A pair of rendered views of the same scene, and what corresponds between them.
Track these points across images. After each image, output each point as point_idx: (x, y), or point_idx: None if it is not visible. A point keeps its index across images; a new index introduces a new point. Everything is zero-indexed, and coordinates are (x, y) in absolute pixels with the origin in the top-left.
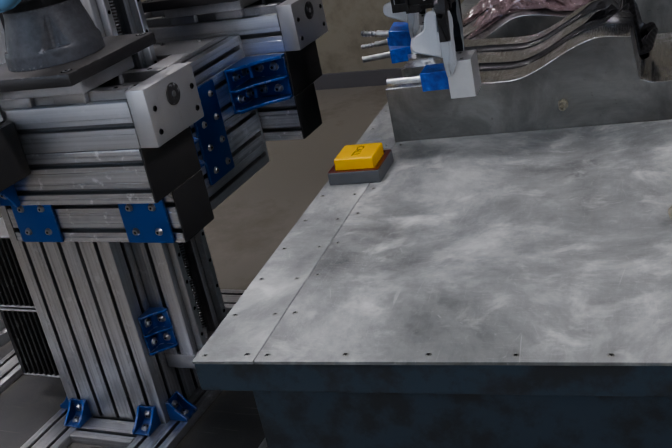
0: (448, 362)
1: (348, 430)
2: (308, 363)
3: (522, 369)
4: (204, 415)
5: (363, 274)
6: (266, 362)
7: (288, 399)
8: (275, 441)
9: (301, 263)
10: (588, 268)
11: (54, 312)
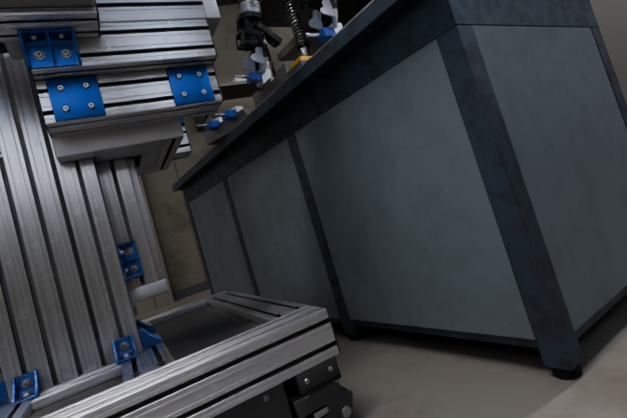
0: None
1: (482, 11)
2: None
3: None
4: (165, 345)
5: None
6: None
7: None
8: (458, 19)
9: None
10: None
11: (9, 267)
